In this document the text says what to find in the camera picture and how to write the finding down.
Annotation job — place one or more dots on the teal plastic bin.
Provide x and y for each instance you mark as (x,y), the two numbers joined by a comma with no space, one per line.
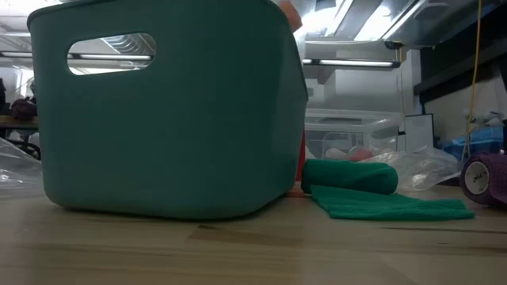
(178,138)

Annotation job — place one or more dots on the orange bandage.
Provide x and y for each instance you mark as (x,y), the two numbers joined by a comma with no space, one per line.
(292,14)

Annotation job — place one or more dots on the white roll in container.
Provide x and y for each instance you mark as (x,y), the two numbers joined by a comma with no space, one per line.
(334,154)

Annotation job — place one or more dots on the green bandage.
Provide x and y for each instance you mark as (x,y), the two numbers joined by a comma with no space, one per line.
(356,190)

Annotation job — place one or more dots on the purple bandage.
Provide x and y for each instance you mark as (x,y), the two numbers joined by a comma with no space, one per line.
(495,178)

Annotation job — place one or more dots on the red plastic case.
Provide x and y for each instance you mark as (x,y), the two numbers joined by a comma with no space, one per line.
(301,158)

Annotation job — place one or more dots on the clear plastic lidded container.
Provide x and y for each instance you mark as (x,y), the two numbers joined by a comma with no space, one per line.
(340,126)

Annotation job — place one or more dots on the red item in container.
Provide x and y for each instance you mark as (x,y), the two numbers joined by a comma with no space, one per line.
(359,154)

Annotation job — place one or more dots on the ceiling light tube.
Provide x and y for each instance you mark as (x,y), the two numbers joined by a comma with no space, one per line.
(356,63)
(111,57)

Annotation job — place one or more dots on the white framed board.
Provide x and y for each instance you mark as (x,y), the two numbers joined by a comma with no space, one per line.
(419,130)

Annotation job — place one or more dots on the clear plastic bag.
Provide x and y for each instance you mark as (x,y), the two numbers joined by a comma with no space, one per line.
(420,170)
(17,174)

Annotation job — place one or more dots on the blue plastic crate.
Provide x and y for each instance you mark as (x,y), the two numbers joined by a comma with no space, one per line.
(483,140)

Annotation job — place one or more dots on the dark maroon bag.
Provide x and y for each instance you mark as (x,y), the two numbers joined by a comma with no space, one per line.
(24,109)

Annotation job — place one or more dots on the wooden background table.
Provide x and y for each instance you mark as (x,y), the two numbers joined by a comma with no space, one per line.
(20,122)

